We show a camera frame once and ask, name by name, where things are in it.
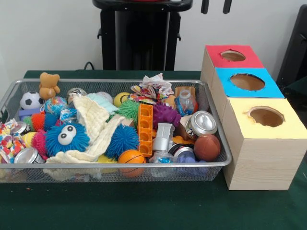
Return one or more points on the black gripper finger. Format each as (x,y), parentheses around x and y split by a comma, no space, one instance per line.
(205,6)
(227,6)

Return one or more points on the brown plush teddy bear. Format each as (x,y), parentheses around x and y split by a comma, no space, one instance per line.
(49,83)

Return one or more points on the wooden box with three holes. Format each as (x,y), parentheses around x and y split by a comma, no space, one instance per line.
(263,163)

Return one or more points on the clear mesh bin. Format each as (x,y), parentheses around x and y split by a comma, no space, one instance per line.
(72,178)

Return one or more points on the black chair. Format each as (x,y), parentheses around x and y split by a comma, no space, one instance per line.
(296,43)

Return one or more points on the silver drink can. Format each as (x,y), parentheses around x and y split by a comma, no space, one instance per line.
(204,122)

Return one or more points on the purple spiky toy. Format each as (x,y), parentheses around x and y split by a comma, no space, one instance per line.
(165,116)

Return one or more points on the orange plastic block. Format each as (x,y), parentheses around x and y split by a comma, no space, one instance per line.
(145,129)

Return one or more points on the brown football toy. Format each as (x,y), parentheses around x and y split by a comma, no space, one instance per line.
(207,147)

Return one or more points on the cream muslin cloth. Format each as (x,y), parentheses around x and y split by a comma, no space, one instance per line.
(96,119)

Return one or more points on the blue spiky ball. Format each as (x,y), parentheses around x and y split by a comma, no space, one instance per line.
(122,141)

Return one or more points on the orange basketball toy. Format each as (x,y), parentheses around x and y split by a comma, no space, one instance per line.
(130,158)

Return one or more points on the globe print ball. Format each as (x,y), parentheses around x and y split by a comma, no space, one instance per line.
(55,105)

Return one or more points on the blue fuzzy ball with eyes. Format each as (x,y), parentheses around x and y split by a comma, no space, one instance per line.
(72,143)

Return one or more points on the black and white soccer ball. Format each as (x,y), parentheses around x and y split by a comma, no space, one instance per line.
(30,100)

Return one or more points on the dark green tablecloth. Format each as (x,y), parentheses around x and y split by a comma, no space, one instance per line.
(144,208)

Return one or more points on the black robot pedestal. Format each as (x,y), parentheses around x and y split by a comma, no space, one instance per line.
(141,36)

